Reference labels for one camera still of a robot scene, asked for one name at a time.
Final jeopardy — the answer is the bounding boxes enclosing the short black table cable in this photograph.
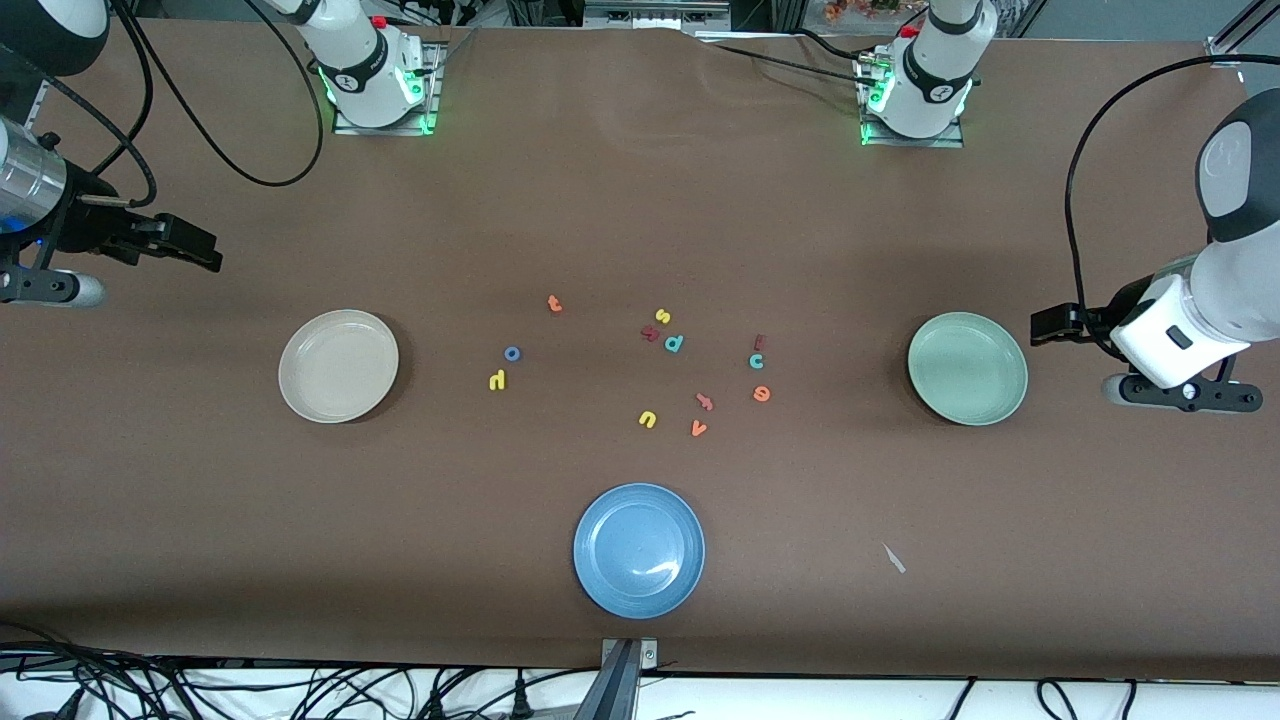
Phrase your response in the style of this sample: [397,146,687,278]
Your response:
[790,28,873,61]

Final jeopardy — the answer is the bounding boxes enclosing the long black table cable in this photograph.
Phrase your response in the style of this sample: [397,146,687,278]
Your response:
[712,42,883,89]

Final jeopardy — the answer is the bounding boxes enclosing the looped black cable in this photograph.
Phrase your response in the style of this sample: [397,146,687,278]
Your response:
[1035,678,1139,720]

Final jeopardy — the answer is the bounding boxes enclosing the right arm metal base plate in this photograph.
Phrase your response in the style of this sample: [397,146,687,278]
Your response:
[331,42,442,137]

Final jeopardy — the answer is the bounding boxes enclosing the brown table cover sheet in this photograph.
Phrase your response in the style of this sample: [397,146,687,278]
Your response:
[0,18,1280,683]

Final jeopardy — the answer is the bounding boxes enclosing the aluminium frame rail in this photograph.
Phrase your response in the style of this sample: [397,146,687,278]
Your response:
[583,0,733,33]

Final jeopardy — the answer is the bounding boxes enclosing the beige brown plate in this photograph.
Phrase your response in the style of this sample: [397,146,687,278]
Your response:
[278,309,401,425]

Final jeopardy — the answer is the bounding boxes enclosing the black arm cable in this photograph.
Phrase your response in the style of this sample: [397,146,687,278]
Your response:
[1063,52,1280,351]
[45,0,329,211]

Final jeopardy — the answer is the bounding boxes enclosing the green plate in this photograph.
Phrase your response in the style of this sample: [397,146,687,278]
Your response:
[907,312,1030,428]

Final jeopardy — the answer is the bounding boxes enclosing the blue plate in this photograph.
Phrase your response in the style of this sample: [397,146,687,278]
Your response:
[573,483,707,620]

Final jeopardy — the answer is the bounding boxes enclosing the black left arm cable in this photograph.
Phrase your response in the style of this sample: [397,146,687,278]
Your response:
[1063,52,1280,351]

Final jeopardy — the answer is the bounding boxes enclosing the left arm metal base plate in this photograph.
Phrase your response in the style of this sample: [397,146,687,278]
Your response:
[860,48,967,150]

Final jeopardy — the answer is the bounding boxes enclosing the black cable tangle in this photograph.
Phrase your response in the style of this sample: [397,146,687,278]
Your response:
[0,622,601,720]

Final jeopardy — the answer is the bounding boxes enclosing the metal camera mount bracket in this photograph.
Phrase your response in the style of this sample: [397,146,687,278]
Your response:
[575,637,660,720]

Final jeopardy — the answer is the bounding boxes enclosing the aluminium corner profile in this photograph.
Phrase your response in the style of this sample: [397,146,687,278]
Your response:
[1205,0,1280,69]

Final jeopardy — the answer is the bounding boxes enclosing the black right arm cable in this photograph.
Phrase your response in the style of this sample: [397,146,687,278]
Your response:
[45,0,329,211]

